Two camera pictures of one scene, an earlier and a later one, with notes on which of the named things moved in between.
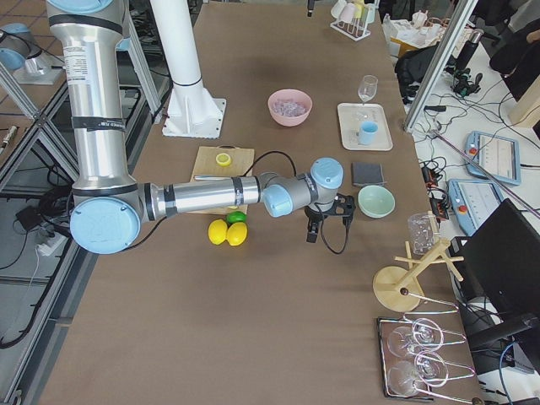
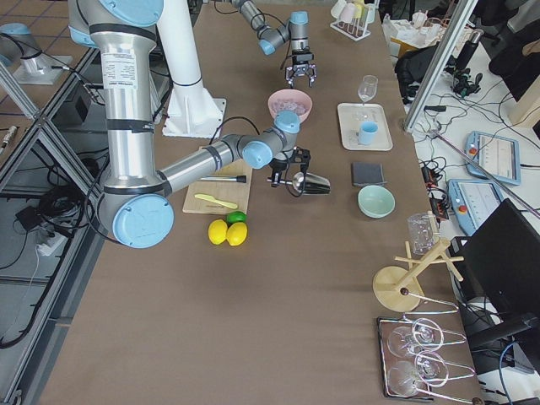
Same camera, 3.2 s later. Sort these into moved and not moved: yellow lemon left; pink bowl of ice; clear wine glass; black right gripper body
Moved: black right gripper body
Not moved: pink bowl of ice; clear wine glass; yellow lemon left
